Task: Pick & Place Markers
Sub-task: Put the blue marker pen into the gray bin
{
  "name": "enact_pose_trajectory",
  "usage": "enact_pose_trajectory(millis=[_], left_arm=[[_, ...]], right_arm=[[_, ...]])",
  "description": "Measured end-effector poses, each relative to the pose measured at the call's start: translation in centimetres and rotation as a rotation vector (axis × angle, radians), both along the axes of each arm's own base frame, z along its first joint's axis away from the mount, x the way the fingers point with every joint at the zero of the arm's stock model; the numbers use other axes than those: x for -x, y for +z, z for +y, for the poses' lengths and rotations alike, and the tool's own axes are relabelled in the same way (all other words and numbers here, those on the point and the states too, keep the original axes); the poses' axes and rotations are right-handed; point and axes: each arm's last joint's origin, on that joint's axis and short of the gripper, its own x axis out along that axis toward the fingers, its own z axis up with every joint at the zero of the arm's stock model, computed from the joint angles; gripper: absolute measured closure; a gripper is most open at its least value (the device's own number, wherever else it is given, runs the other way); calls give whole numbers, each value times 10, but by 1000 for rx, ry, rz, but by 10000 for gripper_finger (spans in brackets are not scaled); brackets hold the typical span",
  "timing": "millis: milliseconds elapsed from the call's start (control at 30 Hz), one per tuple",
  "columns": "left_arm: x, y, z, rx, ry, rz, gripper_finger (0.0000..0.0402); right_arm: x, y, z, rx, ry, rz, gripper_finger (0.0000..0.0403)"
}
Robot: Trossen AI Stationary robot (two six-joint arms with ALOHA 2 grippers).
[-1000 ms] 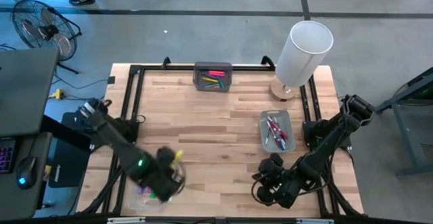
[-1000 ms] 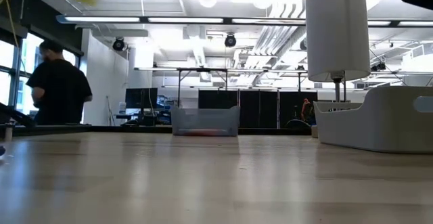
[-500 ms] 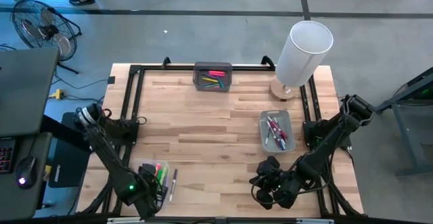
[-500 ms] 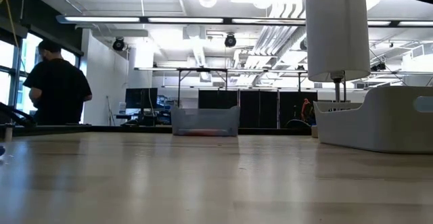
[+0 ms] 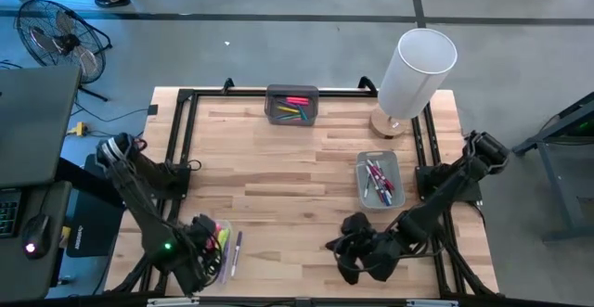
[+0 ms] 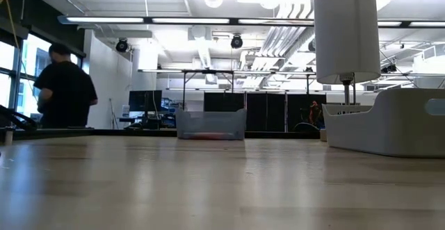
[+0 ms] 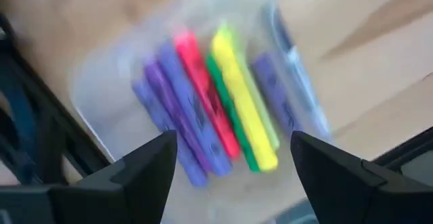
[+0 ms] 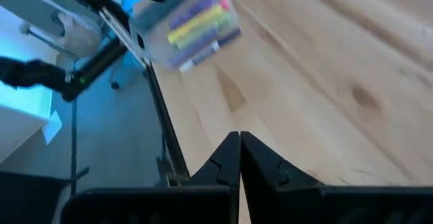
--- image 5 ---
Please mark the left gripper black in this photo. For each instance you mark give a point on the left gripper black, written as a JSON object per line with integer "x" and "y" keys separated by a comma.
{"x": 199, "y": 251}

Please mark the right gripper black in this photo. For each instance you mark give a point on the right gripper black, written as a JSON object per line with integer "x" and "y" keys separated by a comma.
{"x": 371, "y": 251}

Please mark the pink thick highlighter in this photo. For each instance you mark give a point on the pink thick highlighter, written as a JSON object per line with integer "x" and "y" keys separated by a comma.
{"x": 217, "y": 235}

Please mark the yellow thick highlighter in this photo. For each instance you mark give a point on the yellow thick highlighter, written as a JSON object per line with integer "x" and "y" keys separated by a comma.
{"x": 224, "y": 237}

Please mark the markers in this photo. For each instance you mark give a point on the markers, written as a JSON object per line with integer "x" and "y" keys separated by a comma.
{"x": 236, "y": 253}

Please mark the teal slim highlighter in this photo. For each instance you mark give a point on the teal slim highlighter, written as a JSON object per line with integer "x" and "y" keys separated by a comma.
{"x": 302, "y": 113}

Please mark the green slim highlighter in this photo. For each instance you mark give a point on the green slim highlighter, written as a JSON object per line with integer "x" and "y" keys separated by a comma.
{"x": 284, "y": 117}

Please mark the yellow slim highlighter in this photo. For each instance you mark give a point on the yellow slim highlighter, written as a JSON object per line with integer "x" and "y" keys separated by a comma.
{"x": 287, "y": 110}

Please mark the pink slim highlighter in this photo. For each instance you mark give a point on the pink slim highlighter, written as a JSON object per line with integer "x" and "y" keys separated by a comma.
{"x": 297, "y": 98}
{"x": 297, "y": 103}

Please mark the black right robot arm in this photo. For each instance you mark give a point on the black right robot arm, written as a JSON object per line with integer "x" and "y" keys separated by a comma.
{"x": 445, "y": 191}

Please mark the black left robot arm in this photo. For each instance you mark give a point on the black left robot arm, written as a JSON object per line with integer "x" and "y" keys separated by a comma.
{"x": 139, "y": 205}

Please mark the purple thick highlighter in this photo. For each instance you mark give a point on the purple thick highlighter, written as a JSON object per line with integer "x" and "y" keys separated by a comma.
{"x": 226, "y": 267}

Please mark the light grey plastic bin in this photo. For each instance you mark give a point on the light grey plastic bin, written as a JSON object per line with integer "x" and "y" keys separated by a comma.
{"x": 364, "y": 205}

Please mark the black flat bar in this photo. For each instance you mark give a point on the black flat bar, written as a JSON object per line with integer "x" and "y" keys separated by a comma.
{"x": 74, "y": 172}

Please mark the small black box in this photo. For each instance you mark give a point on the small black box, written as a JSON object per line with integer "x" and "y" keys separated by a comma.
{"x": 153, "y": 110}

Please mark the black computer mouse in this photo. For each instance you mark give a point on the black computer mouse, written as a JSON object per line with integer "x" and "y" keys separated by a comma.
{"x": 37, "y": 237}

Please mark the dark grey plastic bin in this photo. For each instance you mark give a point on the dark grey plastic bin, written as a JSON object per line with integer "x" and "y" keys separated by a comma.
{"x": 271, "y": 98}

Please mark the yellow power plug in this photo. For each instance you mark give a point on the yellow power plug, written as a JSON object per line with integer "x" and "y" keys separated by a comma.
{"x": 80, "y": 129}

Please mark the dark grey desk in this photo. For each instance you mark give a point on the dark grey desk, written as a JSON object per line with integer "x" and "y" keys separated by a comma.
{"x": 28, "y": 279}

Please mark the white shade table lamp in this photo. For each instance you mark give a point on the white shade table lamp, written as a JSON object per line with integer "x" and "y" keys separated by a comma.
{"x": 417, "y": 75}

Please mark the backlit keyboard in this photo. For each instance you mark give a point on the backlit keyboard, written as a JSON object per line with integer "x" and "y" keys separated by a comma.
{"x": 9, "y": 214}

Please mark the grey monitor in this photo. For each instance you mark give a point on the grey monitor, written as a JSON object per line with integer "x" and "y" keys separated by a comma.
{"x": 37, "y": 121}

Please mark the grey metal table stand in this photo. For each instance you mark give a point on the grey metal table stand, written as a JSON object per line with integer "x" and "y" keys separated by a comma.
{"x": 559, "y": 184}

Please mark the black floor fan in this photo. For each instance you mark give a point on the black floor fan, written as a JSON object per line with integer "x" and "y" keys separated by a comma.
{"x": 60, "y": 42}

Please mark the silver bracket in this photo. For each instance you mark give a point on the silver bracket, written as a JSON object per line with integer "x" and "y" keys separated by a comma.
{"x": 431, "y": 303}
{"x": 171, "y": 302}

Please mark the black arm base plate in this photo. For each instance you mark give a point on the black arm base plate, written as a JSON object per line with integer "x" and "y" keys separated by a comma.
{"x": 471, "y": 193}
{"x": 90, "y": 177}

